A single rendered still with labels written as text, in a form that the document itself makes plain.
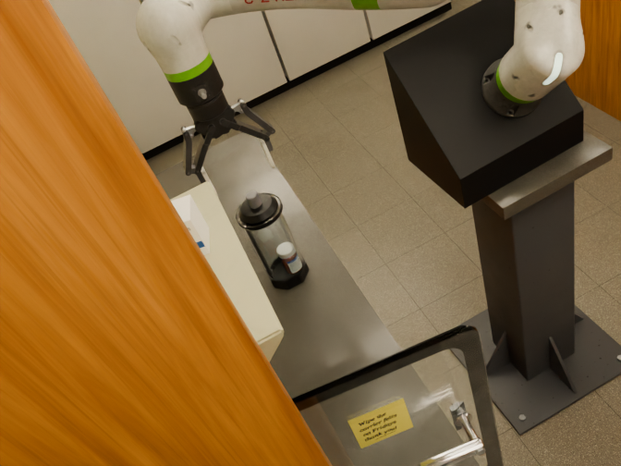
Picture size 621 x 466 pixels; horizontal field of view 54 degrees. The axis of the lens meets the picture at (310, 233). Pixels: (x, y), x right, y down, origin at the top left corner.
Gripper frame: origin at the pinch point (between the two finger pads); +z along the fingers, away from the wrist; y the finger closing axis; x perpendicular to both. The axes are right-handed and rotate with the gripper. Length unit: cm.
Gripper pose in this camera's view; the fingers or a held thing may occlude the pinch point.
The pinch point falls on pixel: (241, 175)
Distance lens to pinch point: 130.4
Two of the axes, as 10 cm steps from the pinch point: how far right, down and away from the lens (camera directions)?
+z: 2.9, 6.9, 6.6
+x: -3.6, -5.7, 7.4
